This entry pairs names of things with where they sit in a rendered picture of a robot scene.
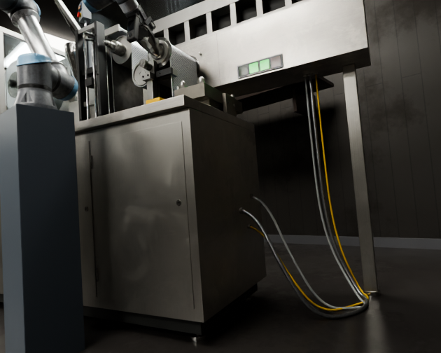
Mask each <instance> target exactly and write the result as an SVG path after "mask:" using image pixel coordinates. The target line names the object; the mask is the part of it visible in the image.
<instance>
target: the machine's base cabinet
mask: <svg viewBox="0 0 441 353"><path fill-rule="evenodd" d="M75 140H76V169H77V184H78V213H79V228H80V257H81V273H82V288H83V316H87V317H95V318H100V319H108V320H113V321H121V322H125V323H130V324H138V325H142V326H151V327H155V328H163V329H168V330H173V331H180V332H185V333H191V334H190V339H191V340H192V341H201V340H203V339H205V338H206V333H205V332H206V331H207V330H209V329H210V328H211V327H212V326H213V325H214V324H216V323H217V322H218V321H220V320H221V319H222V318H223V317H224V316H226V315H227V314H228V313H230V312H231V311H232V310H234V309H235V308H236V307H237V306H238V305H240V304H241V303H242V302H247V301H250V300H251V295H252V294H253V293H255V292H256V291H257V290H258V285H257V283H258V282H259V281H260V280H262V279H263V278H264V277H266V276H267V275H266V265H265V249H264V239H263V236H262V235H261V234H260V233H259V232H257V231H256V230H254V229H252V228H249V229H248V228H247V225H248V224H251V226H252V227H254V228H256V229H258V230H259V231H260V232H262V231H261V230H260V229H259V227H258V225H257V224H256V223H255V222H254V220H253V219H252V218H250V217H249V216H247V215H245V214H240V213H239V208H240V207H243V208H244V210H246V211H248V212H250V213H251V214H252V215H254V216H255V217H256V218H257V220H259V222H260V223H261V224H262V225H263V223H262V214H261V205H260V202H259V201H257V200H256V199H254V198H253V199H251V198H250V194H253V195H254V196H255V197H257V198H259V199H260V189H259V179H258V163H257V153H256V137H255V132H253V131H251V130H247V129H246V128H243V127H240V126H238V125H235V124H232V123H229V122H227V121H224V120H221V119H219V118H216V117H213V116H210V115H208V114H205V113H202V112H200V111H197V110H194V109H191V108H185V109H180V110H177V111H171V112H168V113H162V114H159V115H156V116H150V117H147V118H141V119H138V120H132V121H129V122H126V123H120V124H117V125H112V126H108V127H103V128H99V129H96V130H90V131H87V132H81V133H78V134H75ZM0 302H2V303H3V302H4V285H3V263H2V241H1V199H0Z"/></svg>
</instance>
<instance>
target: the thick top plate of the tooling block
mask: <svg viewBox="0 0 441 353"><path fill-rule="evenodd" d="M222 94H223V92H221V91H219V90H217V89H215V88H213V87H211V86H210V85H208V84H206V83H199V84H196V85H192V86H188V87H186V88H181V89H178V90H175V91H174V96H175V97H177V96H180V95H186V96H188V97H191V98H193V99H196V100H197V101H199V102H201V101H204V100H208V99H210V100H212V101H214V102H216V103H218V104H221V105H223V98H222ZM234 102H235V111H236V112H237V114H241V113H243V112H242V103H241V102H239V101H238V100H236V99H234Z"/></svg>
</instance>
